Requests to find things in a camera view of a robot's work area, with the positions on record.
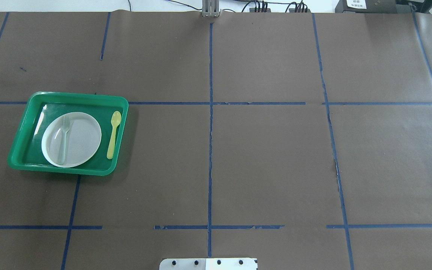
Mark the pale translucent plastic fork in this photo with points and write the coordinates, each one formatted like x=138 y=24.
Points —
x=65 y=128

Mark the yellow plastic spoon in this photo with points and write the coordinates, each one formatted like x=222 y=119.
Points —
x=115 y=122

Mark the black power strip left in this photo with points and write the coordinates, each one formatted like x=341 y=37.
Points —
x=259 y=7

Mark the black power strip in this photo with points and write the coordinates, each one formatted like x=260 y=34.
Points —
x=297 y=7
x=259 y=7

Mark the white round plate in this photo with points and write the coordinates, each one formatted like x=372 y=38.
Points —
x=83 y=140

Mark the black power strip right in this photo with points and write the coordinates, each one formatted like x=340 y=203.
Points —
x=297 y=7

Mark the black box with label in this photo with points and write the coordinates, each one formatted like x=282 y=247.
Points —
x=372 y=7

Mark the aluminium frame post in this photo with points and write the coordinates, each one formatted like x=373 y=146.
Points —
x=210 y=8

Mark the white pedestal base plate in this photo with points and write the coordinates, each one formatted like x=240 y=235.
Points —
x=209 y=264

